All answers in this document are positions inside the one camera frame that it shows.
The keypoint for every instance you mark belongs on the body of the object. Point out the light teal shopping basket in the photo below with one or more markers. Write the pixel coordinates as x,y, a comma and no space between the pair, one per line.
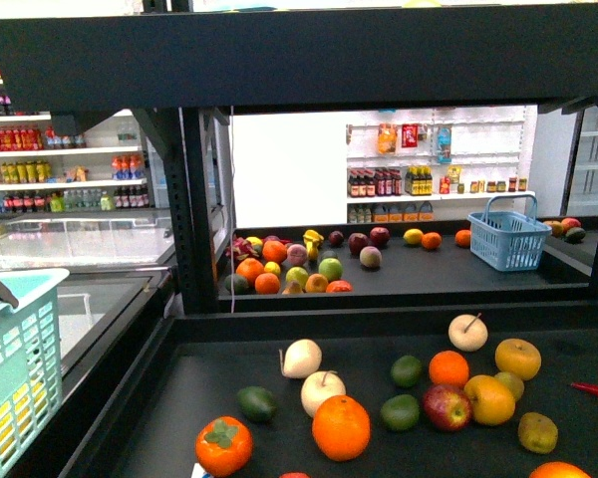
30,360

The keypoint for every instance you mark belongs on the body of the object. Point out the pile of fruit far shelf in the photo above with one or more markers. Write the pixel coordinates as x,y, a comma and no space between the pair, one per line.
423,258

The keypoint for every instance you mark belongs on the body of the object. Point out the dark sauce bottles row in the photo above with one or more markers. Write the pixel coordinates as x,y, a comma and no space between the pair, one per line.
365,182

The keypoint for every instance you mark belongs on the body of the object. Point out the white onion-shaped fruit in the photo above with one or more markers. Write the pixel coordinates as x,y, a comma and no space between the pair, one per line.
302,358

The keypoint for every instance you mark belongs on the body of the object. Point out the white pear with stem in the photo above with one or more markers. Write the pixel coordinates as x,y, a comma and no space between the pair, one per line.
319,386

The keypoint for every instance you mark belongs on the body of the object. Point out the green lime upper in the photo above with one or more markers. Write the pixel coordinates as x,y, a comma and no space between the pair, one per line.
406,371

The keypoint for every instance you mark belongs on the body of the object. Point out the green lime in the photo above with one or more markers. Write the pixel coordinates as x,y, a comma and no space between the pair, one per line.
406,371
400,413

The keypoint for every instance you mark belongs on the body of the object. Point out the dark green avocado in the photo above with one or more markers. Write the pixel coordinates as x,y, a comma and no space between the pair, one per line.
257,403

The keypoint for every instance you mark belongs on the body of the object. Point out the glass-top freezer chest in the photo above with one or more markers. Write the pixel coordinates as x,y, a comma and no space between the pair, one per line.
118,262

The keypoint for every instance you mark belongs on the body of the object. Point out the large round orange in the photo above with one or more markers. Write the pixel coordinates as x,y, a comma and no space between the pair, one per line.
341,428

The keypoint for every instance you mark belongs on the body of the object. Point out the white apple far right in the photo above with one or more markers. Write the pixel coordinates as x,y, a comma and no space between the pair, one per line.
468,332

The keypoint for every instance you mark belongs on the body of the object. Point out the small orange tangerine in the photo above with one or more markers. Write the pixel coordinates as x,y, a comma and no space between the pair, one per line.
449,367

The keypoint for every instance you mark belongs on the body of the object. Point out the green lime lower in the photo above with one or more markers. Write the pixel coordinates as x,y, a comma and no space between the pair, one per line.
400,413

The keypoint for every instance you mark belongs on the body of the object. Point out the small blue basket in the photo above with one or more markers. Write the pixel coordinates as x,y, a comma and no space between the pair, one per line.
508,241

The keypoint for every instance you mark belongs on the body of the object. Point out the orange persimmon with green calyx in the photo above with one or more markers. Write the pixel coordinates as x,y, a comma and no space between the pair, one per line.
223,446

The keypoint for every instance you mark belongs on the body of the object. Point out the red yellow apple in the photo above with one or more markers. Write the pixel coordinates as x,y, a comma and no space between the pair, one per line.
447,407

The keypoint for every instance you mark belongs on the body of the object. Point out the golden yellow apple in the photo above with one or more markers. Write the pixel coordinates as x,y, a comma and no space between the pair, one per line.
519,357

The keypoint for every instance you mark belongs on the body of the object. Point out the yellow-orange pear fruit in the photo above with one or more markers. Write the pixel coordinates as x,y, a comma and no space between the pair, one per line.
491,401

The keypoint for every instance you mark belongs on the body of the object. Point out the white price tag card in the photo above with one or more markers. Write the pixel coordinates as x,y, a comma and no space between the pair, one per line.
199,472

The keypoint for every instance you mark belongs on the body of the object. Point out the small yellow-green fruit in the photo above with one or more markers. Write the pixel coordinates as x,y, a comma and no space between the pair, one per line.
513,382

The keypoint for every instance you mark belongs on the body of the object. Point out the brownish yellow pear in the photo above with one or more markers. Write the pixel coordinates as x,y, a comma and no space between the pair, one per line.
537,433

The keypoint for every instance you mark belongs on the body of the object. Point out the bumpy orange with knob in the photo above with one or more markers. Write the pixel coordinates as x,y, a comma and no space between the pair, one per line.
558,469

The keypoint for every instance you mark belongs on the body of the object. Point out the black shelf frame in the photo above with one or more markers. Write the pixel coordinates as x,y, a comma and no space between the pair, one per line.
153,387

